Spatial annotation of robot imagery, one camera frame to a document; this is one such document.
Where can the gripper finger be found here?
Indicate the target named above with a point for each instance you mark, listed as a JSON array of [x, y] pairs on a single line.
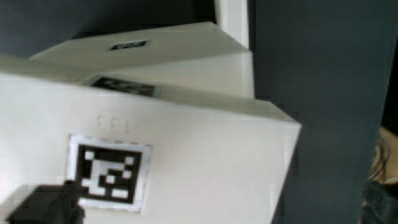
[[49, 206]]

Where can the white cabinet top block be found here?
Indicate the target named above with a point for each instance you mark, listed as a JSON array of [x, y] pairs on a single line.
[[175, 164]]

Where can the white cabinet body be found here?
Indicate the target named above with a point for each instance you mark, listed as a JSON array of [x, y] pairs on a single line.
[[179, 63]]

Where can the white U-shaped table frame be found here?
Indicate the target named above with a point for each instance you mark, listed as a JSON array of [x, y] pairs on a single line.
[[231, 14]]

